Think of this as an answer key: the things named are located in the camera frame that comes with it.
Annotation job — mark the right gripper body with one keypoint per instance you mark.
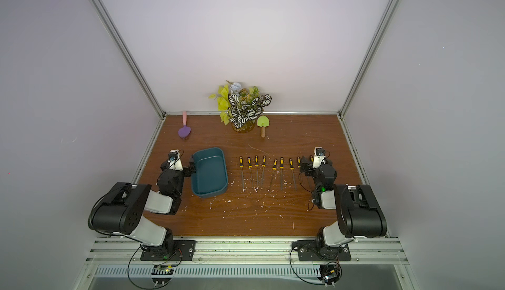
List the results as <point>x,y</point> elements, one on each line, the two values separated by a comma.
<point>306,165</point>

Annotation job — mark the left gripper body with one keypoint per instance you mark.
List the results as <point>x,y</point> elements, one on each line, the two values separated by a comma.
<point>179,177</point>

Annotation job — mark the teal plastic storage box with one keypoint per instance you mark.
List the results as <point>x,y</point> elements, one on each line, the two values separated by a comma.
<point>211,177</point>

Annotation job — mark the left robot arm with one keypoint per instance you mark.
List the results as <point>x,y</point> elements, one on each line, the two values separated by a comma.
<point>120,211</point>

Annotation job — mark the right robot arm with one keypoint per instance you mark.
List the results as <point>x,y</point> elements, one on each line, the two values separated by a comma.
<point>358,213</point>

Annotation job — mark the potted artificial plant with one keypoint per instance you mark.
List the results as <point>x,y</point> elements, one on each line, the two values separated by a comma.
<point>240,106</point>

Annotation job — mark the right controller board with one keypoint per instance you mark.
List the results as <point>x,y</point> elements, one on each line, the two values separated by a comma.
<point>330,274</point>

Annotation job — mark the controller board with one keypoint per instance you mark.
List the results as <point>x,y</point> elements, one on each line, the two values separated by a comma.
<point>161,275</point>
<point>330,274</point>

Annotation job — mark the left controller board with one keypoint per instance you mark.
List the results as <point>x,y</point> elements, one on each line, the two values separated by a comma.
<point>161,275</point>

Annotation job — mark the green trowel wooden handle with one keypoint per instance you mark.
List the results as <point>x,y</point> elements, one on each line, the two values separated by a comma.
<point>263,122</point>

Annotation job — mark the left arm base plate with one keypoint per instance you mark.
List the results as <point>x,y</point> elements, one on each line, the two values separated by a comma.
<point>177,250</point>

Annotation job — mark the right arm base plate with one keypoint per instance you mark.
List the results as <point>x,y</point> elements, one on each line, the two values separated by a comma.
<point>311,251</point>

